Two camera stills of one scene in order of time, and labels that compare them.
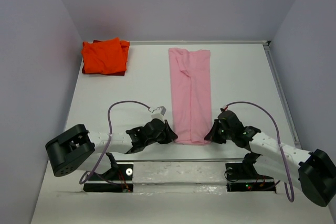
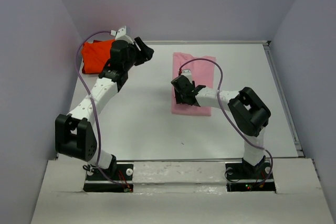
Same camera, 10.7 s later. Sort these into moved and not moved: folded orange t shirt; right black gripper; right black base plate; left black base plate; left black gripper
Moved: left black gripper; right black gripper
Not moved: right black base plate; folded orange t shirt; left black base plate
